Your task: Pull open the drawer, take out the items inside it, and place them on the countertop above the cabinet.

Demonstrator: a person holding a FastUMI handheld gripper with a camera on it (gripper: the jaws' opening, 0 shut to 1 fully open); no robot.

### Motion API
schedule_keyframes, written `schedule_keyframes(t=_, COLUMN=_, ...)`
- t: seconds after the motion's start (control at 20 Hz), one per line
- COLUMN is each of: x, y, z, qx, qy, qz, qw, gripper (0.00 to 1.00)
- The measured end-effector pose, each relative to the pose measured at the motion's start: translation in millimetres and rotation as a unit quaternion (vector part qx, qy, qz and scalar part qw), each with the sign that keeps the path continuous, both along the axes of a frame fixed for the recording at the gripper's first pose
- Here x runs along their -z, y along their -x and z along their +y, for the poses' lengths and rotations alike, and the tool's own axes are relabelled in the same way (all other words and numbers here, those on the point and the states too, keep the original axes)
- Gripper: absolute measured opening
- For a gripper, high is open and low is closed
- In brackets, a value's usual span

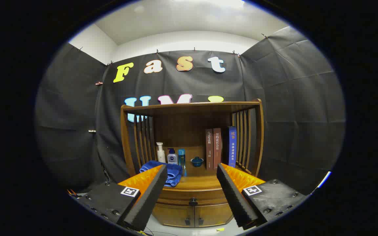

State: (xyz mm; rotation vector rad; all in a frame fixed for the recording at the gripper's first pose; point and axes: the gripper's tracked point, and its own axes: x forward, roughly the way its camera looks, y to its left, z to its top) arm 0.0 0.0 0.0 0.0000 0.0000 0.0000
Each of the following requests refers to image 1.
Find clear teal bottle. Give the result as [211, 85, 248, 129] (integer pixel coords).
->
[178, 149, 187, 177]

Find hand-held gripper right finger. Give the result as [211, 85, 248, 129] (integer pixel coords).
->
[216, 163, 308, 230]

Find wooden cabinet door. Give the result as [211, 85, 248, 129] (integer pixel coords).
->
[153, 205, 195, 227]
[195, 203, 234, 226]

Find white bottle with blue cap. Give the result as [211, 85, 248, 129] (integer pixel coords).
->
[167, 148, 178, 165]

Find dark brown book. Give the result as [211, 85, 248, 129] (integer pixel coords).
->
[205, 129, 214, 170]

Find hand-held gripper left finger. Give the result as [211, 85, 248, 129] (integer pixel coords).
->
[76, 165, 168, 232]

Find brown wooden countertop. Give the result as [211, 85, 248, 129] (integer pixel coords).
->
[136, 164, 252, 190]

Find blue book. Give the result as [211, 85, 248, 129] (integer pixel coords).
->
[228, 126, 238, 168]

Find brown wooden drawer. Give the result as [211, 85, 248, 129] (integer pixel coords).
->
[157, 188, 230, 206]

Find brown wooden cabinet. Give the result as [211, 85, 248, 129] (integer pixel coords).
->
[120, 99, 264, 228]

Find folded blue towel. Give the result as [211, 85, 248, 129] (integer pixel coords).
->
[139, 160, 183, 187]

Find reddish brown book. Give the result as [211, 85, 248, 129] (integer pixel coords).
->
[213, 128, 222, 169]

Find white pump bottle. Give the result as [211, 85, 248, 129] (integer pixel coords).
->
[156, 142, 166, 163]

